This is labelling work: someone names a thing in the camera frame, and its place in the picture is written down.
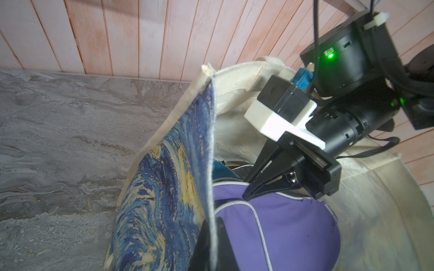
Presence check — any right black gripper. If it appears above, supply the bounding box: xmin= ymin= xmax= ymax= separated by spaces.
xmin=242 ymin=101 xmax=401 ymax=201

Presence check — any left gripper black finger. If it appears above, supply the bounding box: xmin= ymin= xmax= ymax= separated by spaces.
xmin=188 ymin=217 xmax=240 ymax=271

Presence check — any purple paddle cover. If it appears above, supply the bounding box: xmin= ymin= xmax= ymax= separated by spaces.
xmin=213 ymin=181 xmax=341 ymax=271

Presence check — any cream canvas tote bag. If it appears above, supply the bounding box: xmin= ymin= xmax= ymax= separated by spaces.
xmin=105 ymin=57 xmax=434 ymax=271

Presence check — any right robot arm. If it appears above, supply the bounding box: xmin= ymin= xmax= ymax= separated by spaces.
xmin=243 ymin=3 xmax=434 ymax=201

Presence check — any teal paddle cover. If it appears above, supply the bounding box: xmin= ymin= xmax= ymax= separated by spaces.
xmin=212 ymin=160 xmax=239 ymax=180

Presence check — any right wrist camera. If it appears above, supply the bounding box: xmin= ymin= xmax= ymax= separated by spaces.
xmin=244 ymin=76 xmax=326 ymax=150

